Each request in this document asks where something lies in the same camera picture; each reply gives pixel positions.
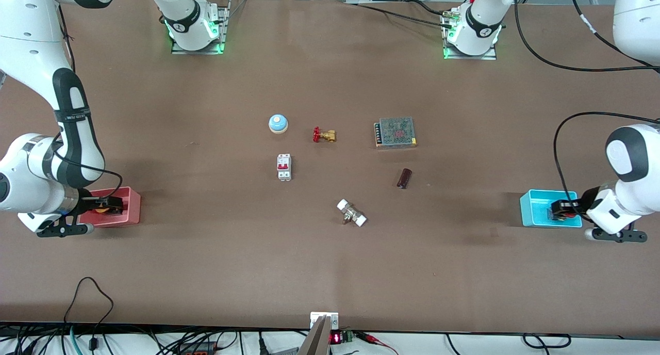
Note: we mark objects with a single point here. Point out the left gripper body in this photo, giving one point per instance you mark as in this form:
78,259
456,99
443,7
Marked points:
583,200

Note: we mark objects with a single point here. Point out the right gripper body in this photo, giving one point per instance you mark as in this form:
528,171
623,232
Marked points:
91,204

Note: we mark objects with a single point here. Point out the yellow mushroom push button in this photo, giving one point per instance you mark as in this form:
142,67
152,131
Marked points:
101,209

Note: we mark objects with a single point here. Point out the red mushroom push button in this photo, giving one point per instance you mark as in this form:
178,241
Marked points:
571,216

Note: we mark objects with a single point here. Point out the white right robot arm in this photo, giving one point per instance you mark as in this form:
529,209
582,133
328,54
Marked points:
31,40

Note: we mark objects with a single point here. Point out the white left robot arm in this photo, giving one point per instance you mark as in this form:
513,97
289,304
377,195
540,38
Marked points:
479,31

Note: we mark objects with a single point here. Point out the pink plastic bin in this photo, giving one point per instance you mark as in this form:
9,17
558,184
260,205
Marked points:
131,213

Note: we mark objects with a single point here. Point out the cyan plastic bin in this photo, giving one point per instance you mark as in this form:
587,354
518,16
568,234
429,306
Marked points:
533,210

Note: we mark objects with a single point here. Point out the dark brown cylindrical capacitor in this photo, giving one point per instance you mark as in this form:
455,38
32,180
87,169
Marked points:
405,178

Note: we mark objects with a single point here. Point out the orange black power strip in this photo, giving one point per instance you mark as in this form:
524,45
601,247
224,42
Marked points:
198,349

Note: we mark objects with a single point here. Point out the metal mesh power supply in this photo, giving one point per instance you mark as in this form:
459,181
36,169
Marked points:
397,132

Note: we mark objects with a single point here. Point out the round blue white button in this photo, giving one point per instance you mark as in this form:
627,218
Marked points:
278,123

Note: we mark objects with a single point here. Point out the silver valve white caps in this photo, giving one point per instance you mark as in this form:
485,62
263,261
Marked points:
351,213

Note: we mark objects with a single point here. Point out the red clip lead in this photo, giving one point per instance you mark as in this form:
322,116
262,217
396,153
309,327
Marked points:
373,338

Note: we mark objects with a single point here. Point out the grey metal bar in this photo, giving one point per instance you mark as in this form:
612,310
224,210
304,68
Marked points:
314,342

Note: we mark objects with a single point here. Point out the red digit display module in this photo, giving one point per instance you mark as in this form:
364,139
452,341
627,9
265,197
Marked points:
336,338

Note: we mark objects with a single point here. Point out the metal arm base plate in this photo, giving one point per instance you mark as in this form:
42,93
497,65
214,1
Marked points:
219,37
492,54

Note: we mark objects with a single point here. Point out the white circuit breaker red switch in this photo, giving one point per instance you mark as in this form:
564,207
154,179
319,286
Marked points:
284,169

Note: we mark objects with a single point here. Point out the white mounting bracket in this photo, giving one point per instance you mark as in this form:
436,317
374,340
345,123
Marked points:
334,321

